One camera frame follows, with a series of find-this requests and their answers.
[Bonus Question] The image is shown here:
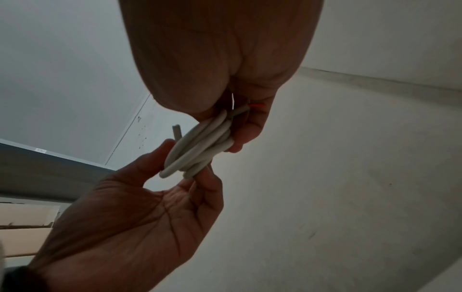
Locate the person's left hand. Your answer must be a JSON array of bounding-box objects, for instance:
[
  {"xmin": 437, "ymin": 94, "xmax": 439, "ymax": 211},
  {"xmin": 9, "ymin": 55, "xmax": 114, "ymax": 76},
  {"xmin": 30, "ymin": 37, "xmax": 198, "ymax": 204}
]
[{"xmin": 26, "ymin": 139, "xmax": 225, "ymax": 292}]

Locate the person's right hand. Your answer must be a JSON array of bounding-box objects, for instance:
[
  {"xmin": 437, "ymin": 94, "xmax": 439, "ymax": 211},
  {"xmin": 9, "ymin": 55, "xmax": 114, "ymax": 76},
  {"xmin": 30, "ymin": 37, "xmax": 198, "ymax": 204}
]
[{"xmin": 118, "ymin": 0, "xmax": 325, "ymax": 153}]

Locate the tangle of white cables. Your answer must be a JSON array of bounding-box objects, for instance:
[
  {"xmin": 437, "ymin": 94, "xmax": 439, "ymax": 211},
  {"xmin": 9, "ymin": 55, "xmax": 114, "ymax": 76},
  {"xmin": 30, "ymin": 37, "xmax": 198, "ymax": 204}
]
[{"xmin": 158, "ymin": 102, "xmax": 267, "ymax": 180}]

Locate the grey metal shelf rack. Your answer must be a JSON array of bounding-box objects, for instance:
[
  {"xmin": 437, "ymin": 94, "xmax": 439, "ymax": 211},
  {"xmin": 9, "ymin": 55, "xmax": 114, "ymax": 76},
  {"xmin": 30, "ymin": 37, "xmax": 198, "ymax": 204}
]
[{"xmin": 0, "ymin": 138, "xmax": 117, "ymax": 203}]

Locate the brown cardboard box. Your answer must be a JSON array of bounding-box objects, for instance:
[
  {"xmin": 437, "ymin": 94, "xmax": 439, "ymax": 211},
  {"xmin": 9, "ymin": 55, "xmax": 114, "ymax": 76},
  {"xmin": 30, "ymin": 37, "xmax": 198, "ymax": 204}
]
[
  {"xmin": 0, "ymin": 202, "xmax": 61, "ymax": 229},
  {"xmin": 0, "ymin": 227, "xmax": 55, "ymax": 258}
]

